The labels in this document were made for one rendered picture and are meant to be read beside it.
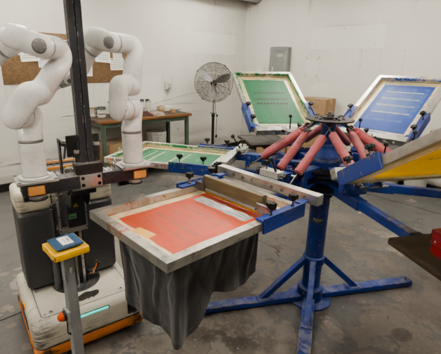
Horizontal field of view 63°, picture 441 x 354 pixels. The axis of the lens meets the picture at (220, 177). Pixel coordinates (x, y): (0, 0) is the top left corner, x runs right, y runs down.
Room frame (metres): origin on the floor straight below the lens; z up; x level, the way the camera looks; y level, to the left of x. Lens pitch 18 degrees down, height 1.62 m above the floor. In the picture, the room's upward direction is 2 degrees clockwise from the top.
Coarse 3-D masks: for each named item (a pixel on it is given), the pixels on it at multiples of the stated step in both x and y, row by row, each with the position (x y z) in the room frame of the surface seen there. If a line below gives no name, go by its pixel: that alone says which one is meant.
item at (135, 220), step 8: (184, 200) 1.69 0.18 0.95; (192, 200) 1.69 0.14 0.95; (216, 200) 1.70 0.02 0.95; (224, 200) 1.70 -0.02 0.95; (160, 208) 1.58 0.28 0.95; (168, 208) 1.58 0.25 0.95; (128, 216) 1.47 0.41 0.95; (136, 216) 1.48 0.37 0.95; (128, 224) 1.39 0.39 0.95; (136, 224) 1.40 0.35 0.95; (144, 224) 1.40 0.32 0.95; (152, 224) 1.40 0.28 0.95
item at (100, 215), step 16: (160, 192) 1.70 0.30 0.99; (176, 192) 1.74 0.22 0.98; (112, 208) 1.49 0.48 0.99; (128, 208) 1.54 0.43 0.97; (112, 224) 1.32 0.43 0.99; (256, 224) 1.35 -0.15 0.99; (128, 240) 1.21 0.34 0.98; (144, 240) 1.19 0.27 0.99; (208, 240) 1.20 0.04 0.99; (224, 240) 1.21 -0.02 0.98; (240, 240) 1.28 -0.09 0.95; (144, 256) 1.13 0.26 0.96; (160, 256) 1.08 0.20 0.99; (176, 256) 1.08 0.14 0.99; (192, 256) 1.11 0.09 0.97
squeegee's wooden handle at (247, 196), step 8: (208, 176) 1.77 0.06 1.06; (208, 184) 1.76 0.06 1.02; (216, 184) 1.72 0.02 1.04; (224, 184) 1.68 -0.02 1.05; (232, 184) 1.65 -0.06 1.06; (224, 192) 1.68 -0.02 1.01; (232, 192) 1.63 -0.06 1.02; (240, 192) 1.60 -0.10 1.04; (248, 192) 1.56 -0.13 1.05; (256, 192) 1.54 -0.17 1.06; (240, 200) 1.60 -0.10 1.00; (248, 200) 1.56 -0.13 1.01; (256, 200) 1.52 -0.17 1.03; (264, 200) 1.51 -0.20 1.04; (256, 208) 1.52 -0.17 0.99
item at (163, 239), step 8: (240, 208) 1.61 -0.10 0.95; (232, 216) 1.50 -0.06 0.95; (256, 216) 1.51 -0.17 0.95; (232, 224) 1.42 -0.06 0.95; (240, 224) 1.42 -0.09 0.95; (160, 232) 1.32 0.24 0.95; (168, 232) 1.33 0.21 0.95; (208, 232) 1.33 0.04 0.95; (216, 232) 1.34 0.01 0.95; (224, 232) 1.34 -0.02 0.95; (152, 240) 1.26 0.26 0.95; (160, 240) 1.26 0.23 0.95; (168, 240) 1.26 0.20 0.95; (176, 240) 1.26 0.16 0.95; (192, 240) 1.26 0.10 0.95; (200, 240) 1.27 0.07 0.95; (168, 248) 1.20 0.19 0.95; (176, 248) 1.20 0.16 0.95; (184, 248) 1.20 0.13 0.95
